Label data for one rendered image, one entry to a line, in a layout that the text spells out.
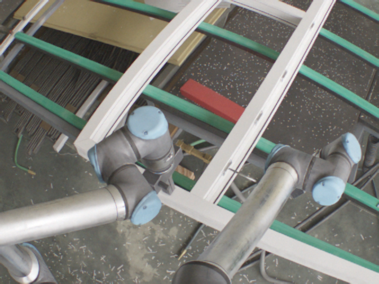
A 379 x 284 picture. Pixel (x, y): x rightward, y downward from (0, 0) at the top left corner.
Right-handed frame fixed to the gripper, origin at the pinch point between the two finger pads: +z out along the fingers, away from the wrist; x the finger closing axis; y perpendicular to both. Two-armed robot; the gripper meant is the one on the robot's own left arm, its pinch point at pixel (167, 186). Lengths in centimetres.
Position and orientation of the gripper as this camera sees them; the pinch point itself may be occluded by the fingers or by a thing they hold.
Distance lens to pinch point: 186.1
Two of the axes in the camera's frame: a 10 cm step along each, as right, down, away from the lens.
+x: 5.2, -7.6, 3.9
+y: 8.4, 4.0, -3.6
